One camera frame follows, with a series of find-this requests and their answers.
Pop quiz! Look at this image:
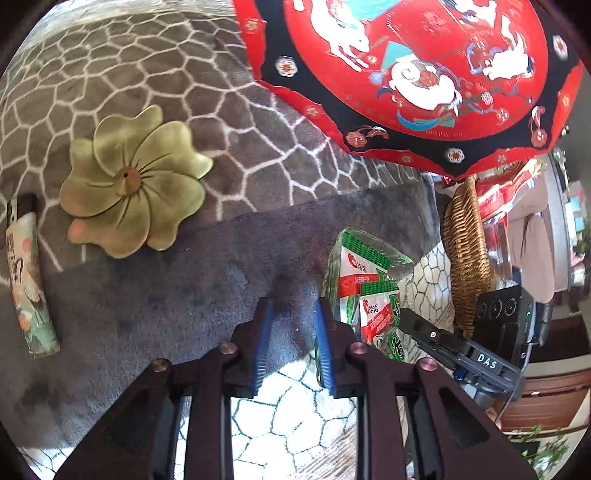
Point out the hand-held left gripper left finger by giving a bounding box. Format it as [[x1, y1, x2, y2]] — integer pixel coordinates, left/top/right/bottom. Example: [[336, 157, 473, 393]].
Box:
[[55, 299, 274, 480]]

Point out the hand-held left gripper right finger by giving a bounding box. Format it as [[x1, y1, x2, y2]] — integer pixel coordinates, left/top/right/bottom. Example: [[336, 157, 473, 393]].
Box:
[[315, 299, 539, 480]]

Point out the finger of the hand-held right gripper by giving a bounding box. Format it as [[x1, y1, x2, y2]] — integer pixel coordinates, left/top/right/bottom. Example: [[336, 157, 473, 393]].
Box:
[[398, 307, 468, 365]]

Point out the green seaweed snack pack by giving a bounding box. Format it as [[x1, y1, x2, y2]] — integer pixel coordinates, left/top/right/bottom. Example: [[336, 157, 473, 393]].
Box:
[[316, 228, 414, 388]]

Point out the wicker basket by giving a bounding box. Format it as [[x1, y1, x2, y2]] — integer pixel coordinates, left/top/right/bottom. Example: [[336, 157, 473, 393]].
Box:
[[442, 175, 494, 337]]

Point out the red white snack bag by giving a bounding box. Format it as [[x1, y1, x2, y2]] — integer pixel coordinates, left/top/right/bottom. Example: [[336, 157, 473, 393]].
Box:
[[475, 159, 543, 217]]

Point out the brass flower-shaped dish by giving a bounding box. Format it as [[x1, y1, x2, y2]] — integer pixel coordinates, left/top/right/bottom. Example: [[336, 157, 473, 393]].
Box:
[[59, 104, 214, 259]]

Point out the patterned paper tube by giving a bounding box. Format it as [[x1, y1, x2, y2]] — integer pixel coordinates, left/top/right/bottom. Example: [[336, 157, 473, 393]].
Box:
[[6, 196, 61, 359]]

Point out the red octagonal gift box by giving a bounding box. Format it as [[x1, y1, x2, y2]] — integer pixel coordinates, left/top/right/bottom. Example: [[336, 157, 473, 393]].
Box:
[[231, 0, 585, 183]]

